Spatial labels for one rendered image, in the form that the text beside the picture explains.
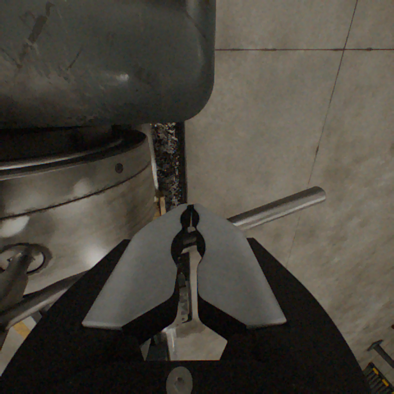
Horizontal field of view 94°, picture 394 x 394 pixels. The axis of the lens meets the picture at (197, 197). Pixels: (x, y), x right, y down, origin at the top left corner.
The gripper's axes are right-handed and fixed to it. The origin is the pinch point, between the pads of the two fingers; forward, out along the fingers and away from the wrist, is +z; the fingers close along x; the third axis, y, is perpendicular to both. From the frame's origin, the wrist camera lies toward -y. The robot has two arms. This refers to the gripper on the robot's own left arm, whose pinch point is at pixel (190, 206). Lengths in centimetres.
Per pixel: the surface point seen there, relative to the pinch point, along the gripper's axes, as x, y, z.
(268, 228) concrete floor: 80, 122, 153
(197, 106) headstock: 0.6, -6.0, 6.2
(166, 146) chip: -13, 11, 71
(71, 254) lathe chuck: -12.9, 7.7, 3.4
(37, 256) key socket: -15.0, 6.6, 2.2
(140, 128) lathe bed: -14.3, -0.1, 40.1
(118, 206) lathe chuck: -9.0, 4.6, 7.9
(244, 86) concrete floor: 35, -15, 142
